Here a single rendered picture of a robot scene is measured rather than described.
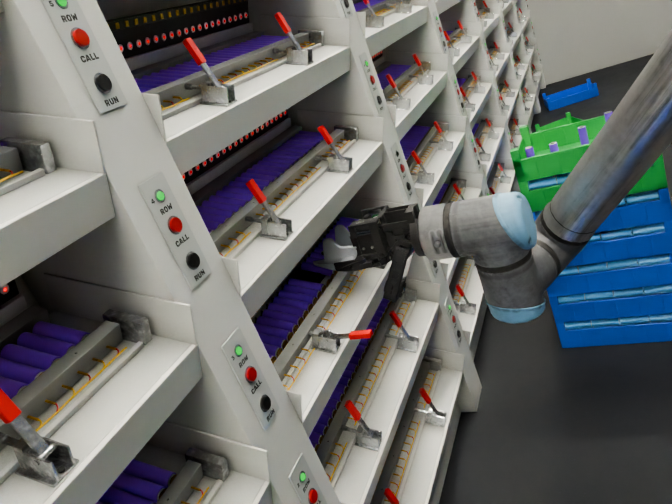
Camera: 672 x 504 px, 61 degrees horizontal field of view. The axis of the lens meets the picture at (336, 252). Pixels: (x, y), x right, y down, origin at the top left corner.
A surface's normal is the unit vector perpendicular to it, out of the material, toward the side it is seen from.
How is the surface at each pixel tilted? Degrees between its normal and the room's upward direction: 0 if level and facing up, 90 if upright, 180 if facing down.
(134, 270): 90
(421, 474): 21
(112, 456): 111
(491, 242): 96
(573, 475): 0
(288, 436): 90
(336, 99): 90
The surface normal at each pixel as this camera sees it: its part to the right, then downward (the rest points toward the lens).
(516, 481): -0.35, -0.87
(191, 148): 0.94, 0.16
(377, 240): -0.37, 0.46
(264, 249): -0.01, -0.87
